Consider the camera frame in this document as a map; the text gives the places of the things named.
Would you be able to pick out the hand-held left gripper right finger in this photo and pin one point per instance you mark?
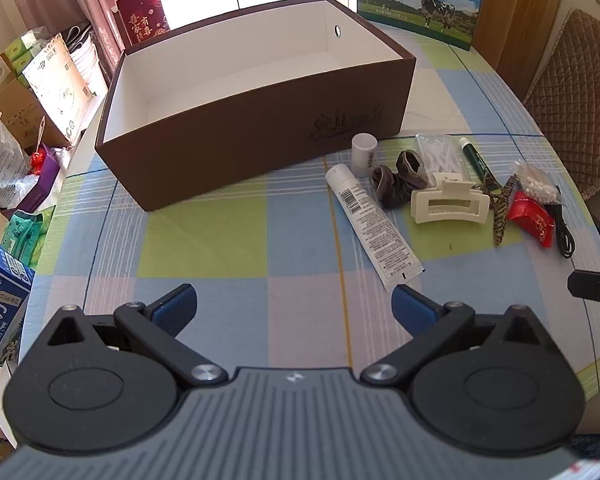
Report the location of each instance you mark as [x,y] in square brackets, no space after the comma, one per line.
[410,305]

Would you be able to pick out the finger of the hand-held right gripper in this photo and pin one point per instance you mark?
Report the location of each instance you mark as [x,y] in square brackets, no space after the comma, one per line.
[592,285]

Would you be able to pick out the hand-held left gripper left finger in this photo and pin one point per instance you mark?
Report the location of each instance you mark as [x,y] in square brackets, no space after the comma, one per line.
[175,305]

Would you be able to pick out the red foil packet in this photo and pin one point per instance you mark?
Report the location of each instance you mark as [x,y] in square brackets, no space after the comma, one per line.
[530,217]

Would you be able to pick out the cream hair claw clip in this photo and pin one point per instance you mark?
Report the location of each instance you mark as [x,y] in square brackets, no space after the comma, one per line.
[430,210]

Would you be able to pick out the bag of cotton swabs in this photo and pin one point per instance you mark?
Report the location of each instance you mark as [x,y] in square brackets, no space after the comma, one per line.
[535,182]

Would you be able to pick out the leopard print hair clip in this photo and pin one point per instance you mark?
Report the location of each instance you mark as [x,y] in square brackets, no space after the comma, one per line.
[500,210]

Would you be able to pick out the brown hair scrunchie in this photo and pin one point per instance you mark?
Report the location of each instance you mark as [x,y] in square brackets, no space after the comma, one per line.
[382,187]
[412,167]

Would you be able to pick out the clear box of floss picks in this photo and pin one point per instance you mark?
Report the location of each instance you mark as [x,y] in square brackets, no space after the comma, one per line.
[442,155]

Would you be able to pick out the green tube with white cap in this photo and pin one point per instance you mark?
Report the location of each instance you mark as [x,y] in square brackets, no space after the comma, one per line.
[475,160]

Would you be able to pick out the brown cardboard storage box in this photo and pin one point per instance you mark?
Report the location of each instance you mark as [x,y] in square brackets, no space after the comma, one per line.
[230,135]

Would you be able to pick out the checked cloth desktop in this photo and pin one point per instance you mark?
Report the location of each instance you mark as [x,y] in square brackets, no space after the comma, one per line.
[205,285]

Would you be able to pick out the white squeeze tube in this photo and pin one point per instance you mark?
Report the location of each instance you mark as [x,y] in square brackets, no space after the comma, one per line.
[370,220]

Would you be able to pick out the small white bottle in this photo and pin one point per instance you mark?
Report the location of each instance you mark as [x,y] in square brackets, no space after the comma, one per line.
[364,152]

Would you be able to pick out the green patterned package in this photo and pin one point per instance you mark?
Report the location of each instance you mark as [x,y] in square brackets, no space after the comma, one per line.
[27,240]

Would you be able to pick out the blue milk carton box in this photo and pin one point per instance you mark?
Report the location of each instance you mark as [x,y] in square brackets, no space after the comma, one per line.
[2,300]

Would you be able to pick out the purple box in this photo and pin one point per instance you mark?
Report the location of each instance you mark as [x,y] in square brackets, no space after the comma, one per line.
[47,180]

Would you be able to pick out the red tassel ornament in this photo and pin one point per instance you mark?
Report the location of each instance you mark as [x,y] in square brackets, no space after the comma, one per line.
[36,162]

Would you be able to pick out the chair with quilted brown cushion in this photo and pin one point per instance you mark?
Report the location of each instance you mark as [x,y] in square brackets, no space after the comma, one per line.
[580,85]

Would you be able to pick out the clear plastic bag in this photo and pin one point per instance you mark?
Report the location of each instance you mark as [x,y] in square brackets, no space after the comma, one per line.
[0,160]

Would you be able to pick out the white printed cardboard box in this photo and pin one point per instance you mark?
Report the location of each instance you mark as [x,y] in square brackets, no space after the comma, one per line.
[60,90]

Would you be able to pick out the stack of white paper bowls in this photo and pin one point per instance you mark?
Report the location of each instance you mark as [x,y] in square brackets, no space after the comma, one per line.
[87,65]

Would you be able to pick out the dark red gift box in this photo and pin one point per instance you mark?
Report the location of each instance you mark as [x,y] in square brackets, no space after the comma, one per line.
[140,20]

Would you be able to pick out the green tissue packs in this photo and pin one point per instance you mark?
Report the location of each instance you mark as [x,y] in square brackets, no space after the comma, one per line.
[22,52]

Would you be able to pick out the milk carton case with cow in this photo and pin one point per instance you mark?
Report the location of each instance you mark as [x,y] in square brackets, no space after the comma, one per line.
[420,10]

